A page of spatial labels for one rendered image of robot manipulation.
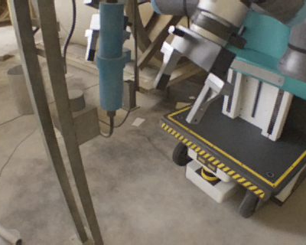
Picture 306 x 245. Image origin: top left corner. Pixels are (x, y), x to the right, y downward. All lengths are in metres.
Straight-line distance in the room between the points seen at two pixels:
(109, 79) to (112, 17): 0.13
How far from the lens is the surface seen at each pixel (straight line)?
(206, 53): 0.44
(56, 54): 0.51
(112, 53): 0.51
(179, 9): 1.13
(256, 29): 1.11
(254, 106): 1.29
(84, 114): 0.63
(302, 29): 0.86
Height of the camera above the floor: 0.99
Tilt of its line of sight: 33 degrees down
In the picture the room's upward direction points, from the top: straight up
